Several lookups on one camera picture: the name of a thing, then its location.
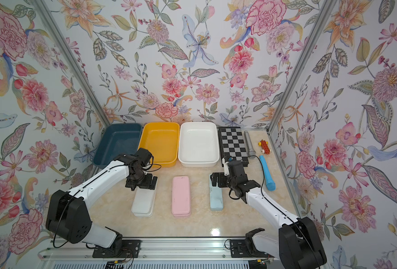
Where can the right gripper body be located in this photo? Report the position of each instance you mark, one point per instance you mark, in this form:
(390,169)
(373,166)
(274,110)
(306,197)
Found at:
(225,181)

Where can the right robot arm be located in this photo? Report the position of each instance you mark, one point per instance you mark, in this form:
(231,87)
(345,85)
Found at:
(297,244)

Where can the pink pencil case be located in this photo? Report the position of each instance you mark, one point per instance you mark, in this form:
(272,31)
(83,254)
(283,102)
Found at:
(182,215)
(181,195)

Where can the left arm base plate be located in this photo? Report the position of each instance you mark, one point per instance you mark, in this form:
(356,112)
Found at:
(123,248)

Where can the white storage box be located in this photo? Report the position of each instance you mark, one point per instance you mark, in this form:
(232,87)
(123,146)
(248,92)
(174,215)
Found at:
(198,145)

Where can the left aluminium corner post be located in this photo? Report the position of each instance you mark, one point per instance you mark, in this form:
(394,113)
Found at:
(49,21)

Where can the right aluminium corner post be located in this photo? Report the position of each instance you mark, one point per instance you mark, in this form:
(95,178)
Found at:
(323,16)

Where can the aluminium corner post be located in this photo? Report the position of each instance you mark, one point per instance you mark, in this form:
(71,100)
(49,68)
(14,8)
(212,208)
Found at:
(49,21)
(323,16)

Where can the dark teal storage box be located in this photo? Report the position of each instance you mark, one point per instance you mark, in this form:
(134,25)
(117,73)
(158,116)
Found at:
(121,138)

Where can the black silver chessboard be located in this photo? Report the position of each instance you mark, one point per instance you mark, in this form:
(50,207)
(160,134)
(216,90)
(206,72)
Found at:
(232,144)

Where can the yellow storage box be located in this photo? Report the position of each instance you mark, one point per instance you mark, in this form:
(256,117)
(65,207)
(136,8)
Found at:
(161,139)

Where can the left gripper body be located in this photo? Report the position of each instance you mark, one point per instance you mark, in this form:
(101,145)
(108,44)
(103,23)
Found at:
(142,179)

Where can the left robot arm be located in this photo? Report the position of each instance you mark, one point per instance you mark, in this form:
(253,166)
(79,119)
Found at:
(68,214)

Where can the silver toy microphone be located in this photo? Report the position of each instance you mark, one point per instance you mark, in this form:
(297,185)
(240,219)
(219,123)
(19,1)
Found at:
(249,145)

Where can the red toy brick car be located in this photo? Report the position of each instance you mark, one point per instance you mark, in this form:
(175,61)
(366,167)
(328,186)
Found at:
(264,147)

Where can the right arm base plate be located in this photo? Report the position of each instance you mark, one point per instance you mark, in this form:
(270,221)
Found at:
(242,248)

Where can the white pencil case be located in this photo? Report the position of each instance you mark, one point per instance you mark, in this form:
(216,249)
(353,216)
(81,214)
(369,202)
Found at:
(143,215)
(144,201)

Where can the aluminium front rail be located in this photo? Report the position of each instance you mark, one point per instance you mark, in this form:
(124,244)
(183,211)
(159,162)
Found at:
(153,249)

